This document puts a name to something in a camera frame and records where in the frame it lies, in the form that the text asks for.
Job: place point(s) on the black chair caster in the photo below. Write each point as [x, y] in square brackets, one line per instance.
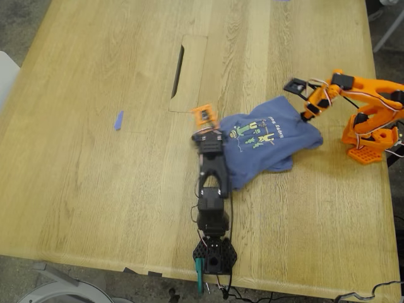
[173, 296]

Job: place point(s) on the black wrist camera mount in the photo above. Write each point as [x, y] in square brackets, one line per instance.
[295, 86]

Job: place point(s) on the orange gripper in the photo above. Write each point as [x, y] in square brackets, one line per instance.
[312, 108]

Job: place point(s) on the grey round chair base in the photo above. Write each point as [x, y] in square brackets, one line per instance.
[63, 288]

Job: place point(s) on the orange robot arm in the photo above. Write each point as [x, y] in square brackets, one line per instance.
[369, 94]

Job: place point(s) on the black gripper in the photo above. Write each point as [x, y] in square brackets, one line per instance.
[209, 137]

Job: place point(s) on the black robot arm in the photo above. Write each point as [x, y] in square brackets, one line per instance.
[213, 183]

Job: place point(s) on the orange perforated arm base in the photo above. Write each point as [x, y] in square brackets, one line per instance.
[366, 151]

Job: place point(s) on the white metal chair leg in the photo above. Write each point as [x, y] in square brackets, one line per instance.
[388, 31]

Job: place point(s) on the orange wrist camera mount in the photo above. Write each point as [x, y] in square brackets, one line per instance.
[205, 116]

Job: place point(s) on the black perforated arm base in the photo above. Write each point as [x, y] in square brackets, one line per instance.
[221, 255]

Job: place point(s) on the blue printed T-shirt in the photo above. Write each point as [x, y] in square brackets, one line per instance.
[268, 142]

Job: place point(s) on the blue tape strip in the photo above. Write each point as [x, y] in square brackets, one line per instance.
[118, 120]

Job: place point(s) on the green table clamp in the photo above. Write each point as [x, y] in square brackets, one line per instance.
[199, 274]

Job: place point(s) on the black table clamp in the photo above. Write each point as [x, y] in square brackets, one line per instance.
[396, 158]

